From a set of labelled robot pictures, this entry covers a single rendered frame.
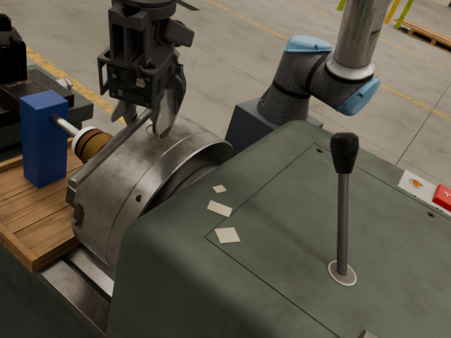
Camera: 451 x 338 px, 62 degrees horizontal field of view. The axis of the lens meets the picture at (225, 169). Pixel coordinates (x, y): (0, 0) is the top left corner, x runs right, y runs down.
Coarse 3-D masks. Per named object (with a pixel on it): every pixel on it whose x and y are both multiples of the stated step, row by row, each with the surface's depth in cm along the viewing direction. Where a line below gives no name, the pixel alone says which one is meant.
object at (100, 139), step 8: (96, 128) 79; (80, 136) 76; (88, 136) 76; (96, 136) 76; (104, 136) 76; (112, 136) 78; (80, 144) 76; (88, 144) 75; (96, 144) 75; (104, 144) 74; (80, 152) 76; (88, 152) 75; (96, 152) 73
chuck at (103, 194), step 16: (144, 128) 62; (176, 128) 64; (192, 128) 66; (128, 144) 60; (144, 144) 60; (160, 144) 60; (176, 144) 61; (112, 160) 59; (128, 160) 59; (144, 160) 59; (96, 176) 60; (112, 176) 59; (128, 176) 58; (80, 192) 61; (96, 192) 59; (112, 192) 58; (128, 192) 57; (96, 208) 59; (112, 208) 58; (96, 224) 60; (112, 224) 58; (80, 240) 67; (96, 240) 62
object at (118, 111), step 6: (120, 102) 51; (126, 102) 54; (114, 108) 51; (120, 108) 52; (126, 108) 55; (132, 108) 55; (114, 114) 51; (120, 114) 53; (126, 114) 56; (132, 114) 56; (114, 120) 52; (126, 120) 57; (132, 120) 56
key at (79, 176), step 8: (144, 112) 54; (152, 112) 55; (136, 120) 52; (144, 120) 53; (128, 128) 49; (136, 128) 51; (120, 136) 47; (128, 136) 48; (112, 144) 45; (120, 144) 46; (104, 152) 43; (112, 152) 45; (96, 160) 42; (104, 160) 43; (80, 168) 40; (88, 168) 40; (96, 168) 42; (72, 176) 38; (80, 176) 39; (72, 184) 38
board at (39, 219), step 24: (0, 168) 92; (72, 168) 101; (0, 192) 88; (24, 192) 90; (48, 192) 92; (0, 216) 83; (24, 216) 85; (48, 216) 87; (72, 216) 88; (0, 240) 80; (24, 240) 80; (48, 240) 81; (72, 240) 82; (24, 264) 77
